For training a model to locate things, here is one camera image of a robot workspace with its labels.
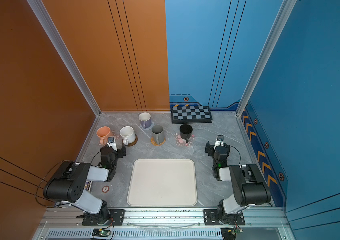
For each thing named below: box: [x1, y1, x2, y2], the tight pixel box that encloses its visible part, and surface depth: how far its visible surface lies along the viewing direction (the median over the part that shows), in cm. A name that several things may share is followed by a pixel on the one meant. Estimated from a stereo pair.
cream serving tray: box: [126, 159, 198, 206], surface depth 85 cm
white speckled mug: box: [119, 125, 136, 146], surface depth 99 cm
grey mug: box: [151, 124, 165, 145], surface depth 96 cm
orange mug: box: [96, 126, 113, 145], surface depth 98 cm
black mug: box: [179, 124, 193, 143], surface depth 100 cm
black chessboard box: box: [171, 105, 213, 125], surface depth 118 cm
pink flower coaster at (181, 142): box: [174, 132, 195, 147], surface depth 104 cm
